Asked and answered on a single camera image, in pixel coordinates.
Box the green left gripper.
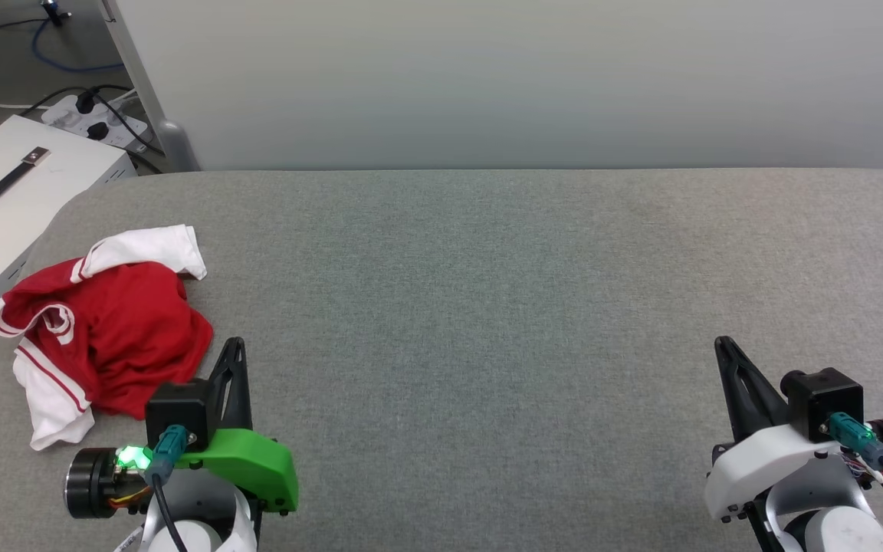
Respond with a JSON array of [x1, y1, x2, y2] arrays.
[[173, 337, 299, 514]]

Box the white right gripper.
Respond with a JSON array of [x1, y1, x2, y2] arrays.
[[704, 336, 849, 524]]

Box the red white number jersey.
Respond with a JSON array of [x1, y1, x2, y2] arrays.
[[0, 224, 214, 452]]

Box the black left gripper motor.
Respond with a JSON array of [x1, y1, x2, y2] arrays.
[[64, 447, 120, 520]]

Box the white equipment box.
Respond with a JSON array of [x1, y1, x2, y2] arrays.
[[0, 115, 138, 329]]

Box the white power strip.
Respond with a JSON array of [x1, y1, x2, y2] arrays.
[[41, 94, 149, 149]]

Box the grey metal partition post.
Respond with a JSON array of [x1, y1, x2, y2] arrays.
[[100, 0, 201, 173]]

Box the black box carry handle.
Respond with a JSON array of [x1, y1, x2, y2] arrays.
[[0, 147, 51, 234]]

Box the black power plug cable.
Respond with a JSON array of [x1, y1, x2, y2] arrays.
[[74, 86, 166, 158]]

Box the blue floor cable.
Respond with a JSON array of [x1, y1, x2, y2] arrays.
[[31, 15, 128, 75]]

